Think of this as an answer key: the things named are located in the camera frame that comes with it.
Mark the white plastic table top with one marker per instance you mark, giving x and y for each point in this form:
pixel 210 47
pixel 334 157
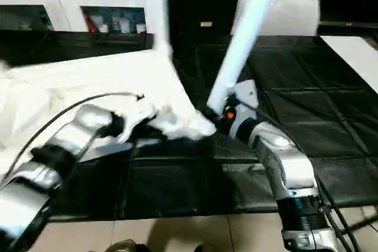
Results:
pixel 71 87

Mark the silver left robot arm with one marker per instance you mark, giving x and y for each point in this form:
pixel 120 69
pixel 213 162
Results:
pixel 65 151

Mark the black work mat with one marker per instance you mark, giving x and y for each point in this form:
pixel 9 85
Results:
pixel 319 122

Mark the small brown block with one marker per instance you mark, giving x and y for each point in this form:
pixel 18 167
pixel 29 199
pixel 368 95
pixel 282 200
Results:
pixel 205 24

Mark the grey left robot foot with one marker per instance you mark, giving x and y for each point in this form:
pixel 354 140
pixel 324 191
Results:
pixel 124 246

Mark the white plastic bag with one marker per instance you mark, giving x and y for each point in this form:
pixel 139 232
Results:
pixel 289 13

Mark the flat white board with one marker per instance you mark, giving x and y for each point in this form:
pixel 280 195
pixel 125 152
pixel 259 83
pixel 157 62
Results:
pixel 354 60

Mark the white cabinet with glass doors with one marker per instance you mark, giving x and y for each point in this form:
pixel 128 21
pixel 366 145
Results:
pixel 59 1

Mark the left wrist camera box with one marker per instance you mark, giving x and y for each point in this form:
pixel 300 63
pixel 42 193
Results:
pixel 139 113

